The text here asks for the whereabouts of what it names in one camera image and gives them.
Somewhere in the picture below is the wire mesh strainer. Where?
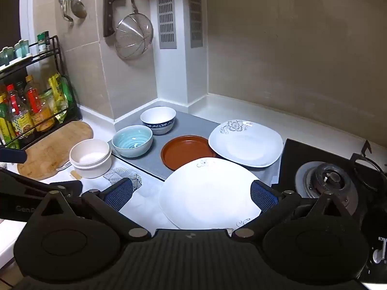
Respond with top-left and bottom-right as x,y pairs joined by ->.
114,0 -> 154,60

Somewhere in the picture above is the grey mat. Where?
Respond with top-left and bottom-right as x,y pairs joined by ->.
107,110 -> 283,187

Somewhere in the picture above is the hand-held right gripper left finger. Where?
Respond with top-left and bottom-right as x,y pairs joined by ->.
39,178 -> 152,242

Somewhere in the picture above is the red label oil bottle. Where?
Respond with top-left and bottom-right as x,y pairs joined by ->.
24,75 -> 55,130

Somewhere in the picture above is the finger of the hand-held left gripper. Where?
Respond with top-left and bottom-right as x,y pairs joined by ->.
0,168 -> 83,200
0,147 -> 28,165

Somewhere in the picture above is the red cap sauce bottle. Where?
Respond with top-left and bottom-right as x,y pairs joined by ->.
5,84 -> 35,141

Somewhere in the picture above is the green cap spice bottle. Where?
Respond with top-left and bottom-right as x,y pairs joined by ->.
37,31 -> 51,53

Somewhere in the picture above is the black wire spice rack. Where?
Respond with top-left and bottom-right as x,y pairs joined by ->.
0,35 -> 83,152

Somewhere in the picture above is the metal stove burner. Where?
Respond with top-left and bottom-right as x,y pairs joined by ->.
295,161 -> 360,215

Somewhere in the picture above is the cream bowl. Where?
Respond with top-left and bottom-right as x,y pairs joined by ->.
69,139 -> 113,179

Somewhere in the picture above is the large white plate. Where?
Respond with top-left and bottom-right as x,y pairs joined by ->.
159,158 -> 263,230

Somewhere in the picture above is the wooden cutting board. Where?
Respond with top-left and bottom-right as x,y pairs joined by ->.
16,121 -> 94,181

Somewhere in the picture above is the yellow seasoning packet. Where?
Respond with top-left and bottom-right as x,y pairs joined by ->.
48,73 -> 68,121

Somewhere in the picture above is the black gas stove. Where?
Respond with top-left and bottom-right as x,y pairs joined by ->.
270,138 -> 387,284

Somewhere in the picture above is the white bowl with blue band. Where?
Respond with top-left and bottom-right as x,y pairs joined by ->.
140,106 -> 177,136

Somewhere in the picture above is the black pan support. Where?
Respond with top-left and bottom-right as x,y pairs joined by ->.
349,140 -> 387,191

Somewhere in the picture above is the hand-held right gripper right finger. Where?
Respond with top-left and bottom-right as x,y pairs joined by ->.
231,180 -> 348,242

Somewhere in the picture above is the white printed cloth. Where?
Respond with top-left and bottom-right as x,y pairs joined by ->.
50,157 -> 263,233

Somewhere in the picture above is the white stove knob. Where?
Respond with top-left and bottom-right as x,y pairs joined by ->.
372,242 -> 387,266

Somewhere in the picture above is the white floral square plate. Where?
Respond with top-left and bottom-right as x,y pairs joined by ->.
208,120 -> 284,168

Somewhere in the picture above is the teal cap shaker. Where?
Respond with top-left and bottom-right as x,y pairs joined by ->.
14,39 -> 31,59
0,47 -> 15,67

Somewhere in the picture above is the yellow label bottle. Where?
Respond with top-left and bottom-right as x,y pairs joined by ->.
0,94 -> 15,148

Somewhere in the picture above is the teal ribbed bowl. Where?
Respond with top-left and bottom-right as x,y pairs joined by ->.
112,125 -> 153,158

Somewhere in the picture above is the grey vent grille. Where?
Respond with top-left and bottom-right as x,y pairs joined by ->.
188,0 -> 204,49
156,0 -> 177,49

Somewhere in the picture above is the brown plate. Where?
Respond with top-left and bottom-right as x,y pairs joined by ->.
160,135 -> 216,171

